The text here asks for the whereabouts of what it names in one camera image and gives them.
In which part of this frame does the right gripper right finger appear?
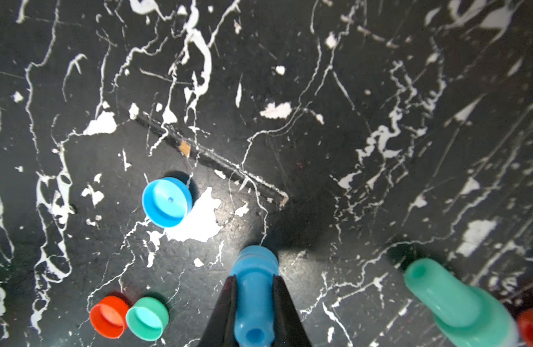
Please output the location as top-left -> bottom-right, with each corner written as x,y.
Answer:
272,276 -> 312,347

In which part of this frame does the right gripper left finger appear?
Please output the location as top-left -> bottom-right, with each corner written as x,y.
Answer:
198,276 -> 238,347

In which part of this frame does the blue stamp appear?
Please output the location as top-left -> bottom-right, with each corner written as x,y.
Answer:
230,246 -> 280,346

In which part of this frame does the red stamp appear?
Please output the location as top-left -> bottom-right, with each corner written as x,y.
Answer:
517,309 -> 533,347

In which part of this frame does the red cap left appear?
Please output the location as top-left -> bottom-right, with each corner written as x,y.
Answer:
89,296 -> 130,339

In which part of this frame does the green stamp centre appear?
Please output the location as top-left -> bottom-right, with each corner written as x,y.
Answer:
404,258 -> 519,346

